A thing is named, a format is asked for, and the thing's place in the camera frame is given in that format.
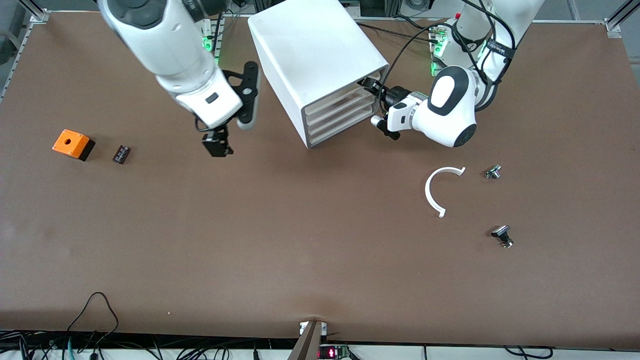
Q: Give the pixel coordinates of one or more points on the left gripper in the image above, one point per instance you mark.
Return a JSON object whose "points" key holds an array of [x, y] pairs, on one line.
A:
{"points": [[395, 95]]}

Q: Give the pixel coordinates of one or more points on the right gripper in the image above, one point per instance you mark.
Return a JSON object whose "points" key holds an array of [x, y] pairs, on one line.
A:
{"points": [[217, 141]]}

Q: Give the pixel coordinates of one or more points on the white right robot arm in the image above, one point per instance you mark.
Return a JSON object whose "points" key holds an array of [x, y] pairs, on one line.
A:
{"points": [[160, 40]]}

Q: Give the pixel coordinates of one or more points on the white drawer cabinet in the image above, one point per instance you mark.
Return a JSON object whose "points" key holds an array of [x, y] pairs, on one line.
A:
{"points": [[310, 45]]}

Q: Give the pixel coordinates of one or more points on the black metal push-button part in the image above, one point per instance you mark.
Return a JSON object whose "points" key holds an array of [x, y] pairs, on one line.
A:
{"points": [[501, 232]]}

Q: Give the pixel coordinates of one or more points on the dark equipment box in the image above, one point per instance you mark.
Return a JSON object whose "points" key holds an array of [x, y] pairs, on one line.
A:
{"points": [[380, 7]]}

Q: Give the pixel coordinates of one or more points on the dark brown contact block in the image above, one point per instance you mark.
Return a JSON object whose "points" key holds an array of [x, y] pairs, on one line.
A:
{"points": [[121, 154]]}

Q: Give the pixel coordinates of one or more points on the circuit board with red display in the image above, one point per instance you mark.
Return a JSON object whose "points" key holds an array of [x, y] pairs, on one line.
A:
{"points": [[331, 353]]}

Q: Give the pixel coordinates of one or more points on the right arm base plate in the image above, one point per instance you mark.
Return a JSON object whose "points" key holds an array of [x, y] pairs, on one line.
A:
{"points": [[218, 35]]}

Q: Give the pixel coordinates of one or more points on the orange black button enclosure box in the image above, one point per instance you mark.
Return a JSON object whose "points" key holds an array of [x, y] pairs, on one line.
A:
{"points": [[70, 142]]}

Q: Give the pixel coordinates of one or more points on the white post bracket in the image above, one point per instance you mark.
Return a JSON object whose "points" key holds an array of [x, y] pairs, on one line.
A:
{"points": [[303, 327]]}

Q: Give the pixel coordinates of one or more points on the aluminium table edge rail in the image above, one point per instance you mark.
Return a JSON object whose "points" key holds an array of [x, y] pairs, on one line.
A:
{"points": [[20, 50]]}

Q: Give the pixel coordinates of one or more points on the brown camera post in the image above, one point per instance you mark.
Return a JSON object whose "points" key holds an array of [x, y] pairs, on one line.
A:
{"points": [[307, 345]]}

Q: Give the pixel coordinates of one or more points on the aluminium frame corner profile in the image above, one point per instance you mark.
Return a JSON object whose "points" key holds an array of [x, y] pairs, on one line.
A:
{"points": [[617, 22], [35, 11]]}

